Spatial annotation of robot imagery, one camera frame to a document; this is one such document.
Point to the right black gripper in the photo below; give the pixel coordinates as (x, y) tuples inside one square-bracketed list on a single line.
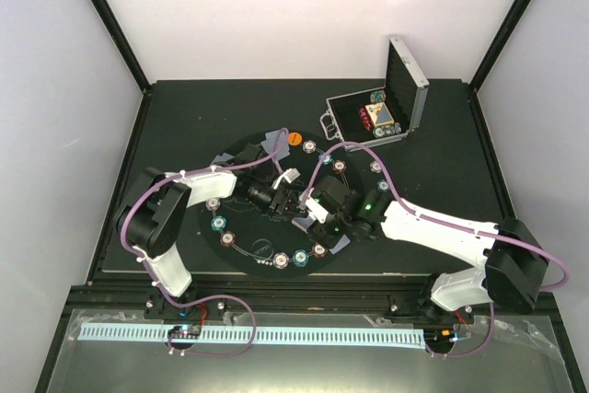
[(318, 235)]

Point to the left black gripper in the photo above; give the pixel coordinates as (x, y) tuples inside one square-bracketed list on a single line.
[(279, 203)]

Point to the blue card mat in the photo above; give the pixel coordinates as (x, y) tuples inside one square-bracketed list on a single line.
[(277, 141), (342, 243)]

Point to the blue playing card deck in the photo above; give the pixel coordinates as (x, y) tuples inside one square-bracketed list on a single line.
[(303, 223)]

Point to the brown chip mat bottom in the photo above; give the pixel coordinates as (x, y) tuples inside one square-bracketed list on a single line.
[(319, 251)]

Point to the brown chip mat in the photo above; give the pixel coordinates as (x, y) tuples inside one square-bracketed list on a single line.
[(227, 239), (339, 166), (319, 251)]

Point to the teal chip mat bottom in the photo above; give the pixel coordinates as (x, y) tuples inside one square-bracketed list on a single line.
[(300, 258)]

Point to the teal chip mat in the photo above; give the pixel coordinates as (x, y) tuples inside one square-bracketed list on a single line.
[(325, 159), (218, 223), (300, 258)]

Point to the white chip mat bottom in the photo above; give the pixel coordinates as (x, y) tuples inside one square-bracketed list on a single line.
[(280, 261)]

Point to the white chip mat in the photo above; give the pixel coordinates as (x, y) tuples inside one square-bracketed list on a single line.
[(213, 204), (280, 261), (309, 147)]

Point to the brown chip mat top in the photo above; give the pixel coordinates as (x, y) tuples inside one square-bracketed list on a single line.
[(339, 166)]

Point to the teal chip mat top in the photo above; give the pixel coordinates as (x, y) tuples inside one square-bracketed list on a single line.
[(325, 159)]

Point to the teal poker chip stack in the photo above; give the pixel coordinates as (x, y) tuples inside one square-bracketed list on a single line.
[(383, 185)]

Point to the white chip mat top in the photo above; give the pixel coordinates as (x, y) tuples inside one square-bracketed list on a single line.
[(309, 147)]

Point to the blue card mat top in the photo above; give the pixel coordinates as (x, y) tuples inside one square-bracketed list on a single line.
[(277, 141)]

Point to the orange big blind button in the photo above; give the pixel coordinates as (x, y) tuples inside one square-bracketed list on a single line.
[(294, 139)]

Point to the white purple chip stack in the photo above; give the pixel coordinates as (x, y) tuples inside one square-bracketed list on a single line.
[(376, 167)]

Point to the single blue playing card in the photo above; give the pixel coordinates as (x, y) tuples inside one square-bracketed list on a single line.
[(225, 157)]

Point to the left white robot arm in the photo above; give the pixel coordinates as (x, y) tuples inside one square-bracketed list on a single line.
[(150, 217)]

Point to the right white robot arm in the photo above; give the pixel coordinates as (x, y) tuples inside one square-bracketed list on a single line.
[(504, 264)]

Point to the round black poker mat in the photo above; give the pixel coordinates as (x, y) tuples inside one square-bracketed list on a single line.
[(259, 238)]

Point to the teal chips case front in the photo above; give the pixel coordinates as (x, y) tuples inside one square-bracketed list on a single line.
[(387, 130)]

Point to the teal chips case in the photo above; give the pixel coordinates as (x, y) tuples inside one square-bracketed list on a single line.
[(377, 96), (387, 130)]

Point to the red dice in case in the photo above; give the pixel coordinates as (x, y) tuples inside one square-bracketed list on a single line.
[(365, 119)]

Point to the boxed card deck in case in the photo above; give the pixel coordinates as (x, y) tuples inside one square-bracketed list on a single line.
[(379, 114)]

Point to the aluminium poker chip case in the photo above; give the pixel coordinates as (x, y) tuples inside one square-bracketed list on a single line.
[(406, 89)]

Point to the teal chips case back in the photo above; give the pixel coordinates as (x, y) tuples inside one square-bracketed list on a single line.
[(377, 96)]

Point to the small circuit board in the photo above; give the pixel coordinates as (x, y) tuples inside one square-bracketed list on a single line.
[(190, 332)]

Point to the light blue cable duct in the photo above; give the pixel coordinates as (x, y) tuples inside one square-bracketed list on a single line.
[(242, 335)]

